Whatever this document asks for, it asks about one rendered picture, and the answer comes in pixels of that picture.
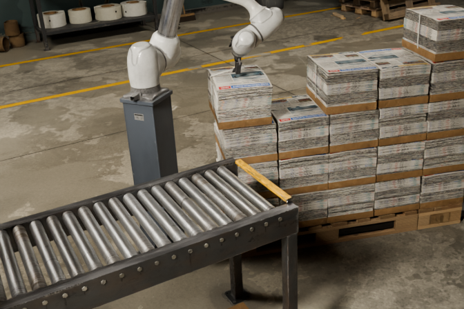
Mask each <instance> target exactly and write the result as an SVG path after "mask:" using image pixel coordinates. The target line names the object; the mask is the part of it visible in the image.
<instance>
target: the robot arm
mask: <svg viewBox="0 0 464 309"><path fill-rule="evenodd" d="M225 1H229V2H232V3H236V4H239V5H241V6H244V7H245V8H246V9H247V10H248V11H249V14H250V19H249V20H250V22H251V24H250V25H248V26H247V27H245V28H244V29H242V30H240V31H239V32H238V33H237V34H236V35H235V36H232V37H231V39H232V40H231V42H230V44H229V47H231V53H232V55H233V56H234V60H235V68H234V69H233V71H232V72H235V74H240V72H241V67H242V62H240V61H241V57H244V56H245V55H246V54H248V53H249V52H250V51H252V50H253V49H254V48H255V47H256V46H258V45H259V44H260V43H261V42H263V41H264V40H265V39H268V38H269V37H270V36H271V35H273V34H274V33H275V32H276V31H277V30H278V29H279V28H280V26H281V25H282V24H283V22H284V14H283V12H282V11H281V9H279V8H276V7H272V8H267V7H266V6H261V5H260V4H259V3H257V2H256V1H255V0H225ZM183 4H184V0H164V5H163V8H162V14H161V18H160V22H159V28H158V30H157V31H156V32H154V33H153V35H152V37H151V40H150V42H146V41H140V42H137V43H134V44H133V45H132V46H131V47H130V49H129V51H128V56H127V67H128V77H129V81H130V92H129V93H127V94H124V96H123V97H124V99H130V100H131V101H136V100H144V101H154V100H155V99H156V98H158V97H159V96H160V95H162V94H164V93H165V92H168V88H162V87H160V76H161V75H162V73H163V72H166V71H167V70H169V69H171V68H172V67H173V66H174V65H175V64H176V63H177V62H178V61H179V60H180V56H181V48H180V39H179V37H178V36H177V29H178V25H179V22H180V16H181V13H182V7H183Z"/></svg>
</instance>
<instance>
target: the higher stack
mask: <svg viewBox="0 0 464 309"><path fill-rule="evenodd" d="M403 25H404V28H403V30H404V31H403V34H404V37H403V39H404V40H406V41H408V42H410V43H412V44H414V45H417V48H418V47H421V48H423V49H425V50H427V51H429V52H432V53H434V54H443V53H449V52H461V51H464V8H460V7H458V6H453V5H439V6H425V7H418V8H408V9H406V12H405V18H404V24H403ZM402 49H405V50H407V51H408V52H410V53H412V54H415V55H416V56H417V57H420V58H421V59H423V60H425V61H426V62H428V63H430V64H431V65H432V66H431V70H430V77H429V78H430V80H429V86H428V87H429V88H428V89H429V90H428V94H430V95H433V94H445V93H451V92H462V91H464V59H455V60H449V61H437V62H433V61H431V60H429V59H427V58H425V57H423V56H421V55H419V54H417V53H415V52H413V51H411V50H409V49H407V48H402ZM427 107H428V110H427V113H426V115H427V116H426V121H427V131H426V133H427V134H428V133H432V132H441V131H446V130H457V129H463V128H464V98H463V99H452V100H447V101H436V102H429V101H428V106H427ZM424 141H425V149H424V153H423V154H424V156H423V167H422V168H423V169H428V168H437V167H443V166H452V165H457V164H462V163H464V135H461V136H455V137H446V138H440V139H430V140H424ZM419 177H420V195H419V196H420V198H419V203H427V202H431V201H440V200H445V199H454V198H459V197H463V195H464V194H463V193H464V170H457V171H452V172H443V173H438V174H432V175H424V176H423V175H422V176H419ZM462 205H463V204H462V203H456V204H452V205H447V206H439V207H433V208H426V209H418V210H417V213H418V222H417V230H420V229H425V228H433V227H438V226H446V225H450V224H455V223H460V222H461V220H460V219H461V210H462Z"/></svg>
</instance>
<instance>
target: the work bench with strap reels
mask: <svg viewBox="0 0 464 309"><path fill-rule="evenodd" d="M152 2H153V13H152V12H149V11H147V6H146V1H144V0H130V1H123V2H121V3H120V4H118V3H107V4H101V5H98V6H95V7H94V10H95V16H93V17H92V16H91V11H90V8H87V7H81V8H72V9H69V10H68V16H69V20H66V16H65V12H64V11H63V10H51V11H45V12H42V10H41V3H40V0H36V4H37V11H38V14H37V19H36V14H35V8H34V4H33V0H29V4H30V10H31V14H32V21H33V25H34V29H35V35H36V39H37V41H36V43H40V42H42V41H41V40H40V36H39V33H41V34H42V37H43V43H44V48H45V50H44V51H49V50H51V49H50V48H49V47H48V40H47V36H46V35H52V34H60V33H65V32H74V31H78V30H87V29H91V28H100V27H104V26H113V25H117V24H123V23H131V22H136V21H142V25H141V26H147V24H146V20H149V19H154V20H155V31H154V32H156V31H157V30H158V28H159V21H158V14H157V2H156V0H152ZM37 20H38V24H37Z"/></svg>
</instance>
